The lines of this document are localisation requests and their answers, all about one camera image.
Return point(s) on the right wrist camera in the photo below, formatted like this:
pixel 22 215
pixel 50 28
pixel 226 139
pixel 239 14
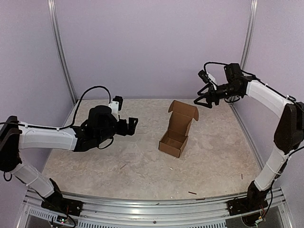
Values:
pixel 207 77

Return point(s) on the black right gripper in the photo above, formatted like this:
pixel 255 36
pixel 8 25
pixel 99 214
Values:
pixel 211 92

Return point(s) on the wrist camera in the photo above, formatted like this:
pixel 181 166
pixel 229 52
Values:
pixel 207 77
pixel 116 104

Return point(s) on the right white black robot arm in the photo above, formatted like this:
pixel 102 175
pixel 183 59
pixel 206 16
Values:
pixel 288 135

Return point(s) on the brown cardboard box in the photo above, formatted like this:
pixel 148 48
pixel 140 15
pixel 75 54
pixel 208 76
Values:
pixel 175 138

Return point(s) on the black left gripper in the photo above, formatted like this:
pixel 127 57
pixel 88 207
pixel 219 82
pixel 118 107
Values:
pixel 123 130

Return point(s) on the right aluminium corner post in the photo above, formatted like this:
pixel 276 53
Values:
pixel 249 33

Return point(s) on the left aluminium corner post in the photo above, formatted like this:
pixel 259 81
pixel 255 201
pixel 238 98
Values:
pixel 60 51

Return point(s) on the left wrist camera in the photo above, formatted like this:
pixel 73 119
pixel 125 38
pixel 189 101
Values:
pixel 116 104

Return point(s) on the aluminium corner post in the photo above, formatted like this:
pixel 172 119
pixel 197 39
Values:
pixel 60 51
pixel 249 33

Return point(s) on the front aluminium frame rail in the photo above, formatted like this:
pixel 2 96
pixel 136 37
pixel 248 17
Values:
pixel 100 212

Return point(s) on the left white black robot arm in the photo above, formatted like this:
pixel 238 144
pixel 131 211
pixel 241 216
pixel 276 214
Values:
pixel 102 124

